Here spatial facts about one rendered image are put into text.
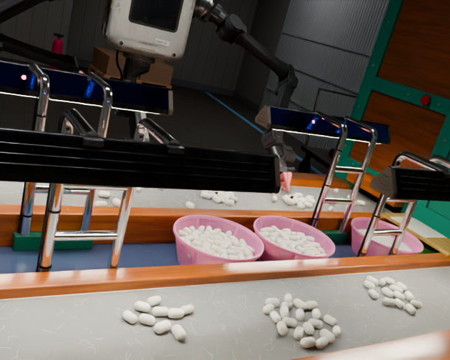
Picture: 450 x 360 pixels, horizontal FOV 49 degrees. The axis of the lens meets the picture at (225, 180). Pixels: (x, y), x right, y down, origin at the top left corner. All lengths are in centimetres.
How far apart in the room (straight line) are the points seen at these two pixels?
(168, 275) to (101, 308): 19
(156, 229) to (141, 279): 37
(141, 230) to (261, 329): 51
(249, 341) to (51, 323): 40
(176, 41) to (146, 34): 13
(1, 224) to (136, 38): 104
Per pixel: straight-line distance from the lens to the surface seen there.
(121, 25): 207
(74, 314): 103
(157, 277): 115
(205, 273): 121
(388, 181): 127
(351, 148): 244
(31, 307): 104
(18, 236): 133
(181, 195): 171
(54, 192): 103
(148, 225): 145
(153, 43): 211
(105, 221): 140
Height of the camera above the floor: 135
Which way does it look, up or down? 18 degrees down
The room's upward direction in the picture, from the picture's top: 15 degrees clockwise
